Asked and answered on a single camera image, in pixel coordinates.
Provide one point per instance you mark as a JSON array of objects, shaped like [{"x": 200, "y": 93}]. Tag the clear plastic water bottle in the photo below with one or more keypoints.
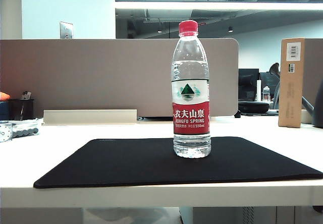
[{"x": 191, "y": 118}]

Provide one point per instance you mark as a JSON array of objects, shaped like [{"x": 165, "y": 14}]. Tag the black mouse pad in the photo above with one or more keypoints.
[{"x": 126, "y": 161}]

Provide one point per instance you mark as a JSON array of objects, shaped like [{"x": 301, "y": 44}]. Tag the small clear background bottle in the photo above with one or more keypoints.
[{"x": 266, "y": 94}]

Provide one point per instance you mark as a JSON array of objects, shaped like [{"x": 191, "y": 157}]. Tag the beige desk divider panel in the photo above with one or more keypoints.
[{"x": 101, "y": 75}]

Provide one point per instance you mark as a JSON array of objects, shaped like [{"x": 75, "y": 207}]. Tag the black divider clamp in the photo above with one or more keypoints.
[{"x": 237, "y": 114}]

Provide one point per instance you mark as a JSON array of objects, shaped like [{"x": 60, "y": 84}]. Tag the black computer monitor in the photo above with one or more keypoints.
[{"x": 247, "y": 82}]

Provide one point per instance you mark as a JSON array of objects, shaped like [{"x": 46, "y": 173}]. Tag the black round bowl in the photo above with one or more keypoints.
[{"x": 253, "y": 107}]

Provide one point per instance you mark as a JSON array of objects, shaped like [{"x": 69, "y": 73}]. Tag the white paper roll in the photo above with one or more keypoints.
[{"x": 259, "y": 90}]

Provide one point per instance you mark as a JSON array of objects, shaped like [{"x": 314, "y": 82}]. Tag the long ceiling light strip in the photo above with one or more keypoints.
[{"x": 202, "y": 5}]

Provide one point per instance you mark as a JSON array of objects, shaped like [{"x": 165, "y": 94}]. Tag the grey office chair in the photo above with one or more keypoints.
[{"x": 275, "y": 82}]

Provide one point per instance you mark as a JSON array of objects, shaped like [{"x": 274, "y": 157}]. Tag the tall brown cardboard box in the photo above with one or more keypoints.
[{"x": 290, "y": 87}]

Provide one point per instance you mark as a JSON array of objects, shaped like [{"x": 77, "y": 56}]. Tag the pack of grey discs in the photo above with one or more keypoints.
[{"x": 25, "y": 131}]

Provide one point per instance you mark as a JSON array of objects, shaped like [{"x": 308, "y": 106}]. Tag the black pen holder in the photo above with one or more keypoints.
[{"x": 21, "y": 109}]

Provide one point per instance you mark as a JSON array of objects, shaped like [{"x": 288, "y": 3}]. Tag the beige side divider panel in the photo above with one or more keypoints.
[{"x": 313, "y": 67}]

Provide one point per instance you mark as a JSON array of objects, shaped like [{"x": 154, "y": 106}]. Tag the orange object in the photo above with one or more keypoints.
[{"x": 3, "y": 96}]

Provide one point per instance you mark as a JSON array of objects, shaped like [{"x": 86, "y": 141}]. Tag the dark blue object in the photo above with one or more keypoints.
[{"x": 3, "y": 110}]

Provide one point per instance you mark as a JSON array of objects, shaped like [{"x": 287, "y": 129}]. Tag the silver metal block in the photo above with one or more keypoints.
[{"x": 5, "y": 132}]

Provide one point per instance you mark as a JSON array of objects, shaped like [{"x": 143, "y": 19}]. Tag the cream divider bracket rail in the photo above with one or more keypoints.
[{"x": 88, "y": 116}]

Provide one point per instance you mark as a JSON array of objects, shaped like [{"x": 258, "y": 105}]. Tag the metal wall switch plate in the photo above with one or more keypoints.
[{"x": 66, "y": 30}]

